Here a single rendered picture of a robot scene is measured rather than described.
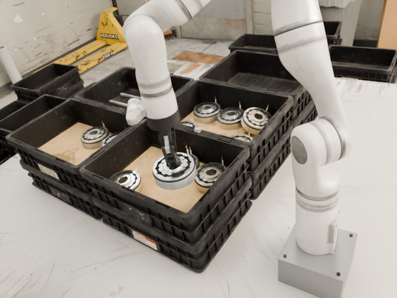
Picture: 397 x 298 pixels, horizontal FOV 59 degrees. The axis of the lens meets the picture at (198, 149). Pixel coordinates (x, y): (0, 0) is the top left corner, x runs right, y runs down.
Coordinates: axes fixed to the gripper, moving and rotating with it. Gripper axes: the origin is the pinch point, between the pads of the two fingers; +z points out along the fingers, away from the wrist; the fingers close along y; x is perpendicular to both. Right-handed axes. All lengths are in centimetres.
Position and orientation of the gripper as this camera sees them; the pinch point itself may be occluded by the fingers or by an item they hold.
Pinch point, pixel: (173, 159)
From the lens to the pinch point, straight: 87.4
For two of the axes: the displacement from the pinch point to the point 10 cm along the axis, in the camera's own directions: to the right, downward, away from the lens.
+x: -9.8, 1.8, 0.1
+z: 1.5, 8.0, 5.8
